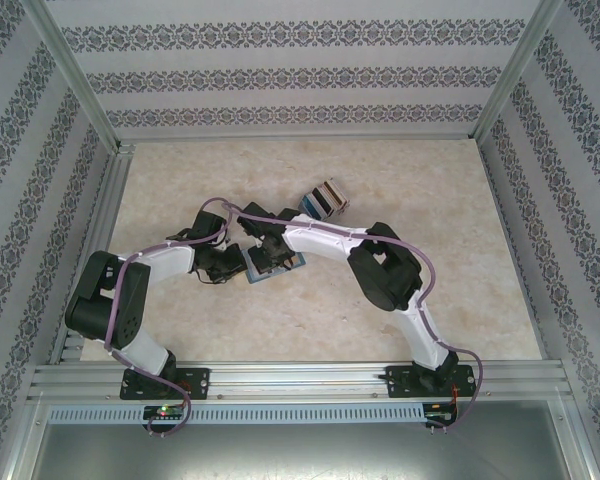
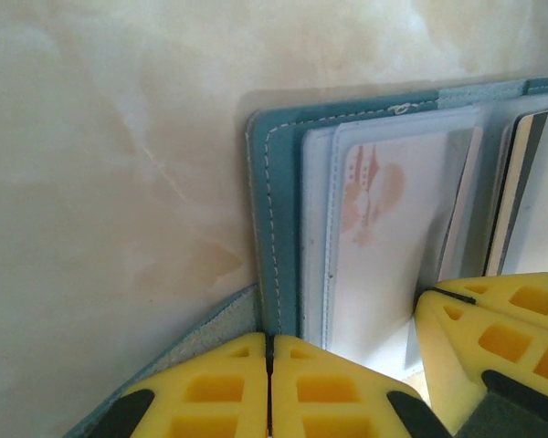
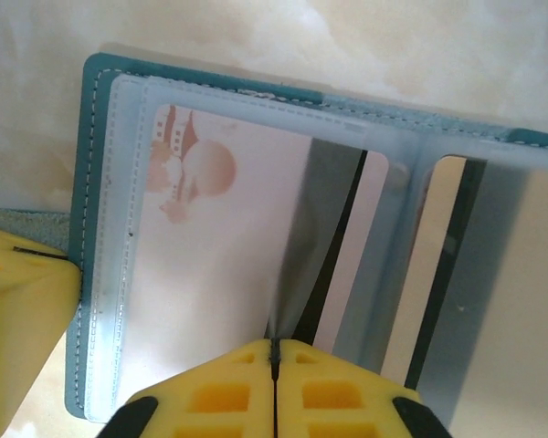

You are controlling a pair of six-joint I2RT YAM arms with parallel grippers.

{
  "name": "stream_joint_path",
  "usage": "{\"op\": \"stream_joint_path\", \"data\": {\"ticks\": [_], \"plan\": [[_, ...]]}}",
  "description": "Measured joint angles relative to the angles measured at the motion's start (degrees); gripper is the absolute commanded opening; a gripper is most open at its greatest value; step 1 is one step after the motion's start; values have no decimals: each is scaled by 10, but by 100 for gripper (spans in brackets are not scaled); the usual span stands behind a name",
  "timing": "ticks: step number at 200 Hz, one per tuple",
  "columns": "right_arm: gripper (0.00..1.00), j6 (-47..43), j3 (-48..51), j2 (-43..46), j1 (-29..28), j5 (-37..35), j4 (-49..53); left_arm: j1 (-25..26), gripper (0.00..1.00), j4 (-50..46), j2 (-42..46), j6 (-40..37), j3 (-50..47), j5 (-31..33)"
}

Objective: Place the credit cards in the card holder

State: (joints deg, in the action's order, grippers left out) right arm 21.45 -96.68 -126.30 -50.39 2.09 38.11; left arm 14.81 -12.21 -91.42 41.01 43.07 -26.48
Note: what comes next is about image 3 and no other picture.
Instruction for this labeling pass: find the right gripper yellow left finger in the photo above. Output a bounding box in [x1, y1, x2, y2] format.
[102, 338, 275, 438]

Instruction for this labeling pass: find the white card pink print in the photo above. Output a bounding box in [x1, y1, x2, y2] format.
[134, 103, 390, 361]

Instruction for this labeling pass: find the teal leather card holder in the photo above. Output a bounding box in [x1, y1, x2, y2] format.
[0, 50, 548, 438]

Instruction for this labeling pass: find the gold credit card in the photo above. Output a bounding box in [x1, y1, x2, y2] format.
[405, 154, 548, 425]

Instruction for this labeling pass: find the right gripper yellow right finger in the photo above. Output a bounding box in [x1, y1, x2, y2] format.
[271, 338, 453, 438]

